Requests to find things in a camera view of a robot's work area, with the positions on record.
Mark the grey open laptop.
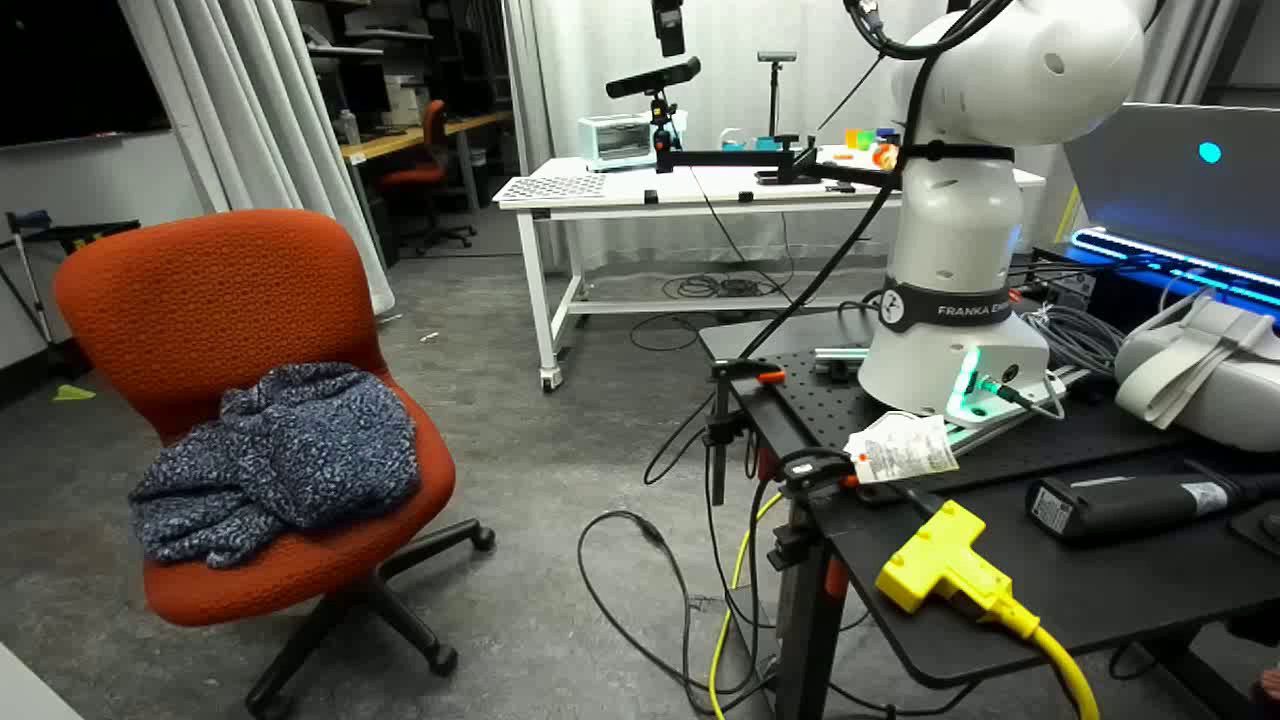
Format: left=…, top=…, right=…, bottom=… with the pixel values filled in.
left=1062, top=99, right=1280, bottom=325

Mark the white kitchen countertop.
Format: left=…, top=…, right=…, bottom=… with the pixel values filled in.
left=0, top=641, right=87, bottom=720

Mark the grey T-shaped stand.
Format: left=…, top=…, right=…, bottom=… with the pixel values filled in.
left=752, top=50, right=806, bottom=145

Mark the small white appliance box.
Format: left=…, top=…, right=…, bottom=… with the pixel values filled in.
left=578, top=112, right=662, bottom=176

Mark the white metal table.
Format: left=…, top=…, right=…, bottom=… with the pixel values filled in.
left=493, top=158, right=912, bottom=397

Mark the red background office chair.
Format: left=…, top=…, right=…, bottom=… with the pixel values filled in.
left=375, top=96, right=481, bottom=256

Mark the wooden background desk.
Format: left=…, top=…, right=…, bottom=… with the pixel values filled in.
left=338, top=110, right=518, bottom=223

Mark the white crumpled packet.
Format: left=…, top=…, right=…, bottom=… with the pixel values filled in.
left=839, top=410, right=965, bottom=490

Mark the orange office chair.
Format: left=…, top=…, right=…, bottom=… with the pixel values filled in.
left=51, top=209, right=502, bottom=718

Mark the blue knit sweater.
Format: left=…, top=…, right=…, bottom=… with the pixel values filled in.
left=127, top=362, right=425, bottom=572

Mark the yellow power plug block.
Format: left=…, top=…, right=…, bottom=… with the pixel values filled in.
left=871, top=495, right=1046, bottom=641

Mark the white VR headset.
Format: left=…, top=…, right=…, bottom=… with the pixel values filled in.
left=1111, top=291, right=1280, bottom=457

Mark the black metal crutch stand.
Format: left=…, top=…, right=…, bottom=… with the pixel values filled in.
left=0, top=204, right=145, bottom=352

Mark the black power adapter brick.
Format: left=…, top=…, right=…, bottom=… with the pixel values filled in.
left=1026, top=457, right=1280, bottom=549

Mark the black robot table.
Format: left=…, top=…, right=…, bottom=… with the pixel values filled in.
left=696, top=311, right=1280, bottom=720

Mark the black stereo camera bar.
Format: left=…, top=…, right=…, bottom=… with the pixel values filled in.
left=601, top=51, right=703, bottom=105

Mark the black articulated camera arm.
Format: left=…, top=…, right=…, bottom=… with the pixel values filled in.
left=643, top=91, right=902, bottom=187

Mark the black clamp orange handle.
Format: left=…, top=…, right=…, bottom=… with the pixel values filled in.
left=702, top=355, right=792, bottom=514

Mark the grey coiled cable bundle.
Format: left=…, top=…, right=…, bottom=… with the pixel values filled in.
left=1015, top=296, right=1127, bottom=391

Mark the black floor cable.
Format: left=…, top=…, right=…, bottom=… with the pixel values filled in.
left=571, top=385, right=806, bottom=720

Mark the black wall screen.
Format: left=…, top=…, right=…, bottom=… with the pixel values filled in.
left=0, top=0, right=176, bottom=153

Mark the thin yellow floor cable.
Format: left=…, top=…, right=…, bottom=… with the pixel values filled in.
left=702, top=485, right=792, bottom=720

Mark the thick yellow power cable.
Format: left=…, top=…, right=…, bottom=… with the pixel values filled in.
left=991, top=595, right=1106, bottom=720

